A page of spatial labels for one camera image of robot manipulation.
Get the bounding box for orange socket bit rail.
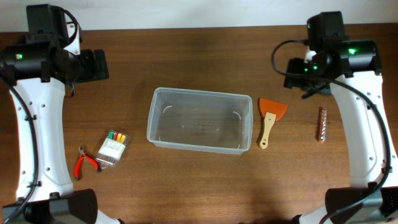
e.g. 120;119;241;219
318;108;328;144

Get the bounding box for orange scraper wooden handle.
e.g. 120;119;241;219
258;98;288;149

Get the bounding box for clear case coloured bits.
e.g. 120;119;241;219
95;130;130;170

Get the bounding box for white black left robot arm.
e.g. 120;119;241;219
1;4;116;223

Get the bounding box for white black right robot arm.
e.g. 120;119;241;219
284;11;397;223

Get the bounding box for clear plastic container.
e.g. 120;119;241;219
147;87;253;155

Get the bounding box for red handled pliers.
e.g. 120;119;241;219
73;146;102;182

